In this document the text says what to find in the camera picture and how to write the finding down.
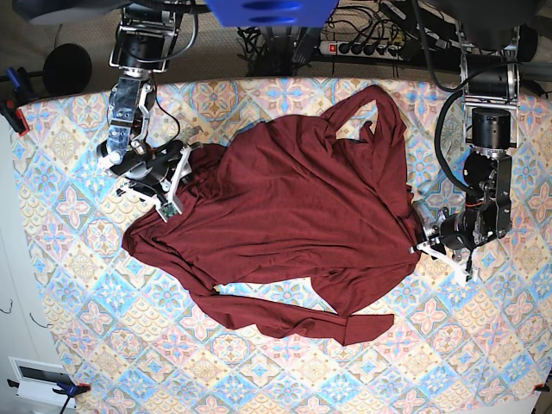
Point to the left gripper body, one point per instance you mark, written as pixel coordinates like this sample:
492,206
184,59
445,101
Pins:
450,239

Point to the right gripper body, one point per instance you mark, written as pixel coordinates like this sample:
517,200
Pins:
151,174

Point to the dark red t-shirt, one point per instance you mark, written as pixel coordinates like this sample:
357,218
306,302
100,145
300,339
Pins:
296,226

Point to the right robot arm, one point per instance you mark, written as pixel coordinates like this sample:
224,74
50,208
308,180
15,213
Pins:
149,35

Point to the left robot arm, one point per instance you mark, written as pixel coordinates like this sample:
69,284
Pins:
487,37

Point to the orange clamp lower right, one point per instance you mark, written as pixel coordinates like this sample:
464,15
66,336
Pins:
541,388

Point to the white power strip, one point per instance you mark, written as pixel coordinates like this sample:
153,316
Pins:
358,49

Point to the black round object right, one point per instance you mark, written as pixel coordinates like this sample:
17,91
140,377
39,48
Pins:
527,43

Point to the blue clamp lower left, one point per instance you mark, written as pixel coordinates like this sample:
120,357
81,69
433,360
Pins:
64,390

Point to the white wall outlet box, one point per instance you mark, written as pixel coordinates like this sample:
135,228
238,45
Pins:
38,371

